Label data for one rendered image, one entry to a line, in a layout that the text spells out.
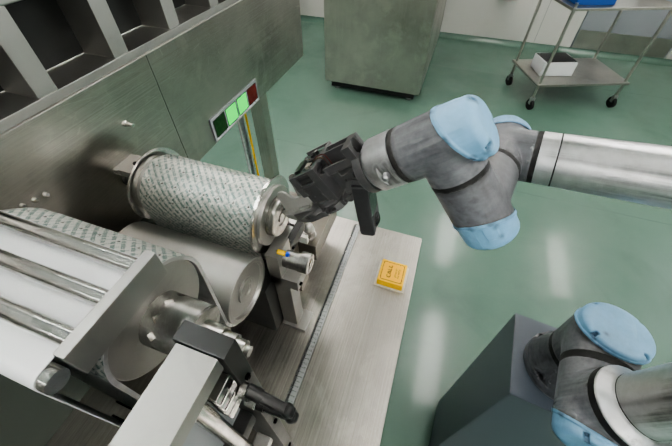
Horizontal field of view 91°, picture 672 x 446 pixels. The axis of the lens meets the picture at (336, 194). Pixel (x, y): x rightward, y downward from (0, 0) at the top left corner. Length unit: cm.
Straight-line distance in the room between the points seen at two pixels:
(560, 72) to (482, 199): 349
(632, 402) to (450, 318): 136
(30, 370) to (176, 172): 39
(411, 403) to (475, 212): 143
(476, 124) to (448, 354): 160
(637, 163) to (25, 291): 66
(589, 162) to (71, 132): 78
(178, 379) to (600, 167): 51
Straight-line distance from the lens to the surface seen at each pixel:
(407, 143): 40
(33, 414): 93
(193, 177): 65
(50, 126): 70
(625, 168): 53
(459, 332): 196
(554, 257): 245
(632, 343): 81
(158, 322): 43
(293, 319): 86
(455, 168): 40
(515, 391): 93
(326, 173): 48
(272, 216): 59
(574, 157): 53
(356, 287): 93
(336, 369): 85
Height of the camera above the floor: 172
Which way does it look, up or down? 46 degrees down
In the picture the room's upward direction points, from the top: straight up
